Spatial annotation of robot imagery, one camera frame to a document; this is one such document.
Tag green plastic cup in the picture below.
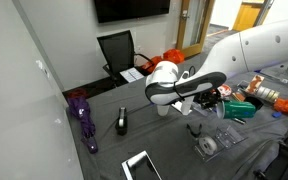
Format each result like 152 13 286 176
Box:
216 101 256 119

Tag black mesh office chair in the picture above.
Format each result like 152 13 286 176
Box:
97 30 154 87

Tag orange ribbon spool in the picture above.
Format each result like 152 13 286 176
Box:
218 84 232 97

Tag orange bag on floor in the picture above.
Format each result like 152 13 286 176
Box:
141 49 185 73

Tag white paper cup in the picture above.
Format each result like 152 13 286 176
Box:
157 105 169 116

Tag white ribbon rolls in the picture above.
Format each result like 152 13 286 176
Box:
255 86 280 103

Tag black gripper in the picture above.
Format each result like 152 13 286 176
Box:
194 89 221 109

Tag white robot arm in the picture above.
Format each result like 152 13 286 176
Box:
145 20 288 107

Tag wall television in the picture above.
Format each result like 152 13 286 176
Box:
94 0 170 23

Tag clear organizer box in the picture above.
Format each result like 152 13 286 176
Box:
238 75 280 103

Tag white paper on chair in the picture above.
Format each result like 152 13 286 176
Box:
120 68 143 83

